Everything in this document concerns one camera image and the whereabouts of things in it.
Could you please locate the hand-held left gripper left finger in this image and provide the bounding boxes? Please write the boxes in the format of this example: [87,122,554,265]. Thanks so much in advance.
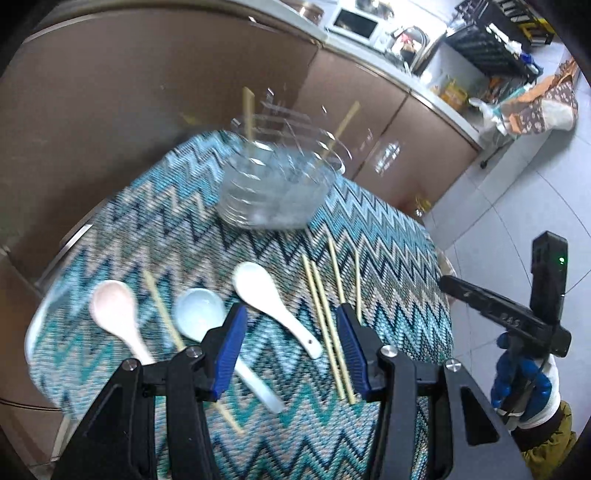
[51,302,250,480]

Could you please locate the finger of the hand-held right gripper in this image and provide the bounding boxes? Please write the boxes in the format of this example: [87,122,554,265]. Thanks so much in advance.
[438,275,492,311]

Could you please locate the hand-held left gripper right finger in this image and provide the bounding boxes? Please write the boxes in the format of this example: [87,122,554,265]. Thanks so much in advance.
[335,302,532,480]

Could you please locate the bamboo chopstick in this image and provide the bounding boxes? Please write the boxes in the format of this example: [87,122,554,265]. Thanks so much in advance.
[323,102,361,158]
[142,270,243,435]
[310,262,357,406]
[327,236,346,304]
[301,255,346,401]
[353,250,363,319]
[243,87,256,141]

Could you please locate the light blue ceramic spoon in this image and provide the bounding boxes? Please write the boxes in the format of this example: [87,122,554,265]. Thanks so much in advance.
[174,288,285,414]

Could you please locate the white ceramic spoon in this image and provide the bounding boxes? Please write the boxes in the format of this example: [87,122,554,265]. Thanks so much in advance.
[232,261,324,360]

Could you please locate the pink ceramic spoon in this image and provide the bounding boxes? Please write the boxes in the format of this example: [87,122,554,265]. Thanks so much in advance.
[89,280,156,365]

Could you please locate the clear wire utensil holder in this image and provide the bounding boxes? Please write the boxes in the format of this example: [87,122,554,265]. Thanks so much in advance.
[217,88,347,230]

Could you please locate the person's right forearm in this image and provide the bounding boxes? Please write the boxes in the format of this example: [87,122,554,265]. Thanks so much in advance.
[512,401,579,480]

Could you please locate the person's right hand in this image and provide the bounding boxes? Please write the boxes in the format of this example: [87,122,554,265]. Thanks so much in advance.
[490,332,561,431]

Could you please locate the zigzag woven table cloth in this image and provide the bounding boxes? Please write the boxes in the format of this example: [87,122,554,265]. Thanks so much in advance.
[30,131,455,480]

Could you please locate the brown patterned cloth bag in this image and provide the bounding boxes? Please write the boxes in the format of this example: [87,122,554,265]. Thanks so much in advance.
[500,60,581,136]

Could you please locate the white plastic bag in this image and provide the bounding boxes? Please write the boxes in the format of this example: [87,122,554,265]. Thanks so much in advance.
[468,96,509,136]

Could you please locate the yellow box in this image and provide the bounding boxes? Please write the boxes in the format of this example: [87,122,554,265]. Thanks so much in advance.
[438,78,470,110]

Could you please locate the black crate rack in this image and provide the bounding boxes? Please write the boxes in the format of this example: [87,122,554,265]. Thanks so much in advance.
[444,22,542,88]

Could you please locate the steel kettle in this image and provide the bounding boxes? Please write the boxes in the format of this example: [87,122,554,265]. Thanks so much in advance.
[396,25,433,75]

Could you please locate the brown kitchen cabinets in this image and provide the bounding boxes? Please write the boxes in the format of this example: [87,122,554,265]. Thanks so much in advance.
[0,9,485,411]

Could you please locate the white microwave oven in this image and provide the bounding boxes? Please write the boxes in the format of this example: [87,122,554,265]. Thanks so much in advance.
[327,4,394,48]

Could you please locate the copper pot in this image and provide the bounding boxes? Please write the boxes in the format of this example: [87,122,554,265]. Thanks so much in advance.
[295,0,327,20]

